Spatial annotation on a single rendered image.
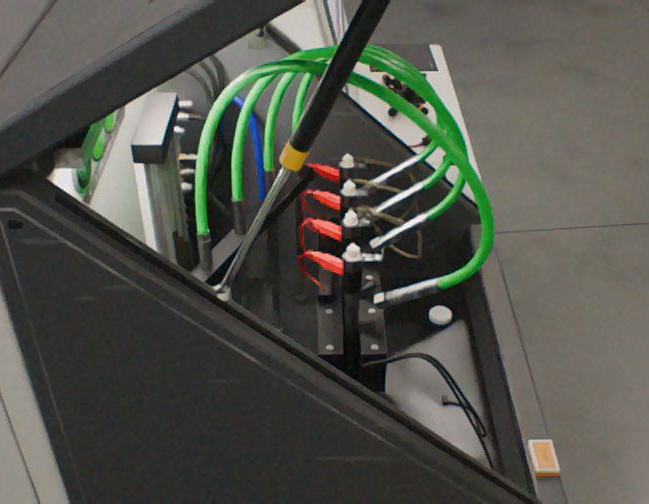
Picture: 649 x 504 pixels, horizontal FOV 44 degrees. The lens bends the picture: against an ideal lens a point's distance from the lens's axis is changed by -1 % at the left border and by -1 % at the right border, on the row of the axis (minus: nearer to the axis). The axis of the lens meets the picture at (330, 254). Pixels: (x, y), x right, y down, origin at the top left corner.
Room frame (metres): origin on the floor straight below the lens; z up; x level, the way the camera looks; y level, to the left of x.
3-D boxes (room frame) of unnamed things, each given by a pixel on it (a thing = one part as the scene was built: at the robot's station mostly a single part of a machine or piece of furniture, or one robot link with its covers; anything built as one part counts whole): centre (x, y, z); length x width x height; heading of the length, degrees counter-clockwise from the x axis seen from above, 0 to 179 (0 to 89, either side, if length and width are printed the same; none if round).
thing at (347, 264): (0.89, -0.04, 1.01); 0.05 x 0.03 x 0.21; 91
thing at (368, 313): (1.01, -0.03, 0.91); 0.34 x 0.10 x 0.15; 1
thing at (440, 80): (1.59, -0.17, 0.97); 0.70 x 0.22 x 0.03; 1
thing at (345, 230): (0.97, -0.04, 1.01); 0.05 x 0.03 x 0.21; 91
